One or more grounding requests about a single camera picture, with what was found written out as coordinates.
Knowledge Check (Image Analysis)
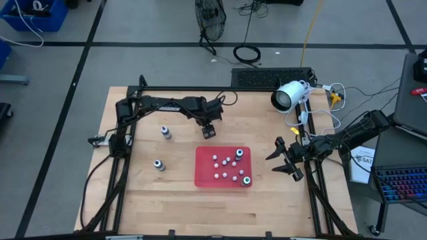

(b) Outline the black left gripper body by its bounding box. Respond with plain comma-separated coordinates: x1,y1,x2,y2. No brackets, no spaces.
195,99,225,128

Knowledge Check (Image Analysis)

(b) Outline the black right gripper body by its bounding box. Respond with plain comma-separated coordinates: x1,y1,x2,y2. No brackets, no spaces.
274,135,312,183

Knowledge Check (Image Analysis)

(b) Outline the pink translucent plastic bin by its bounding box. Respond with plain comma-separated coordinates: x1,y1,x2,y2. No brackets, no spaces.
194,145,254,188

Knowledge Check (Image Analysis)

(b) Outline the black perforated computer case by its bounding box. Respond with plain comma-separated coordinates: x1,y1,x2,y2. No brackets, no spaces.
231,67,318,89

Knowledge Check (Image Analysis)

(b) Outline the white paper sheet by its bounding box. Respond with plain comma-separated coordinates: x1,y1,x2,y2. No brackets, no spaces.
348,145,376,185

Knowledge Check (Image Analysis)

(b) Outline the black floor fan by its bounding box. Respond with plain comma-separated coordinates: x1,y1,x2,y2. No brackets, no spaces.
195,0,228,57

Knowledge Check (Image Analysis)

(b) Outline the dark grey rolling cart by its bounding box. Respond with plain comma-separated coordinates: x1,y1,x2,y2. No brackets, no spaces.
343,123,427,234

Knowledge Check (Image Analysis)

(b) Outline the backlit rainbow keyboard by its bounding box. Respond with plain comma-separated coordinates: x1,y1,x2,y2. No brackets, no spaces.
372,165,427,205

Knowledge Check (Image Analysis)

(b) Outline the grey desk top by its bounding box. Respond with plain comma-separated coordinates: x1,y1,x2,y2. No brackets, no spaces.
393,52,427,136

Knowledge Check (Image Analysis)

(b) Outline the black desk device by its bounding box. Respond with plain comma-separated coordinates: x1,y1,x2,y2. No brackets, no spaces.
413,49,427,83

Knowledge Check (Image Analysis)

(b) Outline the blue plastic crate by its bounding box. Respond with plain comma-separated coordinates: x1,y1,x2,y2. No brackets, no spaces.
0,0,69,33

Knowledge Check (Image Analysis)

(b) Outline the grey metal bar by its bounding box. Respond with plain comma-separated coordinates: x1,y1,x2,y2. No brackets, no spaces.
0,73,30,85

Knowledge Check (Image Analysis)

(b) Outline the black floor object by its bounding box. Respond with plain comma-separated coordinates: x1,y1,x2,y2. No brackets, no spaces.
0,102,14,128

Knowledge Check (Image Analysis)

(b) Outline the blue floor object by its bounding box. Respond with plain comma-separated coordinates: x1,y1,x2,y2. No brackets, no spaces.
0,39,13,70

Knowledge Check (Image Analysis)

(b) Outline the white camera cable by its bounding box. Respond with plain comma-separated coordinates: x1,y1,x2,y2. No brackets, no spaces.
285,81,348,129

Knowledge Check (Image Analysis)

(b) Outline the black aluminium table frame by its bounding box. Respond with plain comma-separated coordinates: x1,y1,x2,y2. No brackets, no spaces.
73,75,360,240

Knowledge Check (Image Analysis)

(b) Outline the white cylindrical camera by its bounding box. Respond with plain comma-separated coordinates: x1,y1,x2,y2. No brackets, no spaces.
270,80,308,114

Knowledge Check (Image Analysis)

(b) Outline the black coiled cable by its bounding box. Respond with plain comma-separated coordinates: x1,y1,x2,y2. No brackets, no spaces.
232,0,262,65

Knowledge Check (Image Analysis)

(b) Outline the yellow cable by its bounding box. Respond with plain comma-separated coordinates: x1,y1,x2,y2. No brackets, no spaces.
300,0,324,67

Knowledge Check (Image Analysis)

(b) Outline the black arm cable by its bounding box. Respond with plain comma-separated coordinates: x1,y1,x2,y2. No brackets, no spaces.
79,153,116,231

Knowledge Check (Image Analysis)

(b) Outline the white floor cable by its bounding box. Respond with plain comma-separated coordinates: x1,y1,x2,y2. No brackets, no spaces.
0,0,45,48

